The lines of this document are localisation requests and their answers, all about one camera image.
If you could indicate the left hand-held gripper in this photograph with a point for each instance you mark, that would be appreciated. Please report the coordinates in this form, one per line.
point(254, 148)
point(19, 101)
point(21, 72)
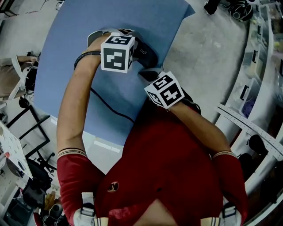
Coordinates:
point(115, 57)

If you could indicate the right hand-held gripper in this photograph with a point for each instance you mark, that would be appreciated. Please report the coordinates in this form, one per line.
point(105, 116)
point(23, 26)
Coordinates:
point(170, 95)

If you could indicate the black glasses case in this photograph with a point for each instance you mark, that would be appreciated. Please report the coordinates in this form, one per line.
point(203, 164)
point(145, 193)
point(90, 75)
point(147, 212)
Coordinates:
point(146, 56)

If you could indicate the person's right forearm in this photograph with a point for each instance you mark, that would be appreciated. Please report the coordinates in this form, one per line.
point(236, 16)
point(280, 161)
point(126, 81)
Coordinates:
point(203, 130)

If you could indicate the person's left forearm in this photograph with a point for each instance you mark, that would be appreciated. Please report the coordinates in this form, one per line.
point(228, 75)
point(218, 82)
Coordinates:
point(75, 106)

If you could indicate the person's left hand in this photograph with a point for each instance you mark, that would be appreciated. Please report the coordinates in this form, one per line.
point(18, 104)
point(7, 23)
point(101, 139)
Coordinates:
point(97, 44)

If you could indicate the black wristband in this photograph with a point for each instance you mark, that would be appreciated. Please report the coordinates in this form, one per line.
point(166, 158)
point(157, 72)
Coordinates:
point(88, 53)

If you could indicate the blue tablecloth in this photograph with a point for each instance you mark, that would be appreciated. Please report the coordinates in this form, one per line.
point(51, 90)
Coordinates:
point(154, 22)

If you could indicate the person's red shirt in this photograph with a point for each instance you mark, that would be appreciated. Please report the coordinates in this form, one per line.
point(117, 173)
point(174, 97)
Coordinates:
point(168, 159)

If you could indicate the clear plastic storage drawers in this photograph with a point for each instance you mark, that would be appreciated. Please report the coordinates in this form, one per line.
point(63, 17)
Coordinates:
point(252, 92)

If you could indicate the white perforated metal rack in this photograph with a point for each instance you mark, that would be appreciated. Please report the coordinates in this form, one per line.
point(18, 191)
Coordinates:
point(254, 130)

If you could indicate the black cap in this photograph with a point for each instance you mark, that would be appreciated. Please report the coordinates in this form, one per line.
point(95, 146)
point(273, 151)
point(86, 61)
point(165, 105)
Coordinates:
point(245, 163)
point(257, 144)

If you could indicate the black helmet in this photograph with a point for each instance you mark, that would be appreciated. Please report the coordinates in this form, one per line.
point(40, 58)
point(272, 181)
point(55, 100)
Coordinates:
point(241, 10)

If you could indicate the black office chair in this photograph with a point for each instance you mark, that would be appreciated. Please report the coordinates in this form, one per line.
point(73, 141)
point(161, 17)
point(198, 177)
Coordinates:
point(37, 176)

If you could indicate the white desk with black frame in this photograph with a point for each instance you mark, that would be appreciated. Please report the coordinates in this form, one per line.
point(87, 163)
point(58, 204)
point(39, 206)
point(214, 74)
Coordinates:
point(11, 143)

